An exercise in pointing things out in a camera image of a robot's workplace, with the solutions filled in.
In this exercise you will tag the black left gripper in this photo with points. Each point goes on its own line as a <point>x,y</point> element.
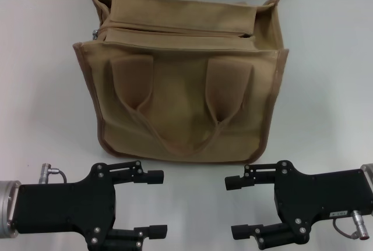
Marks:
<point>64,204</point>

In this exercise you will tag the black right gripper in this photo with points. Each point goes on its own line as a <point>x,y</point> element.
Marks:
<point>320,192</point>

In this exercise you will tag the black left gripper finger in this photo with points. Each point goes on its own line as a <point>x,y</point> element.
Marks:
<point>154,230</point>

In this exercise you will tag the khaki canvas food bag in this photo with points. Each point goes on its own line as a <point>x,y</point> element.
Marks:
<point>180,96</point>

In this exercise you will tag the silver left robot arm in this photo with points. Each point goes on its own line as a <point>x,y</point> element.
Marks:
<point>7,204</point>

